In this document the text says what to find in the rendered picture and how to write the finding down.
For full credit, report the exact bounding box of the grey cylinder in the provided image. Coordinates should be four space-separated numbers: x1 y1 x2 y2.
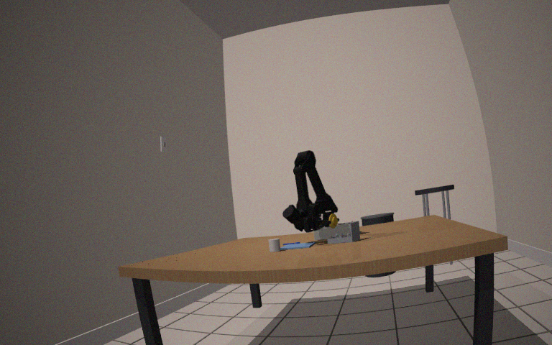
268 239 280 252

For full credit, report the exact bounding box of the light blue flat mat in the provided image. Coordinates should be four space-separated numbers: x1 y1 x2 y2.
280 241 316 250

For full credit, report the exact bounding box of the yellow round plate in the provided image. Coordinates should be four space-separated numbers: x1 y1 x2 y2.
329 213 338 229

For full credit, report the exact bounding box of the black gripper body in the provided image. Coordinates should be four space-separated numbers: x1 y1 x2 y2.
302 213 327 233

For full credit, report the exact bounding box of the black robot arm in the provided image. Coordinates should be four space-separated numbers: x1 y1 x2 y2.
282 150 338 231

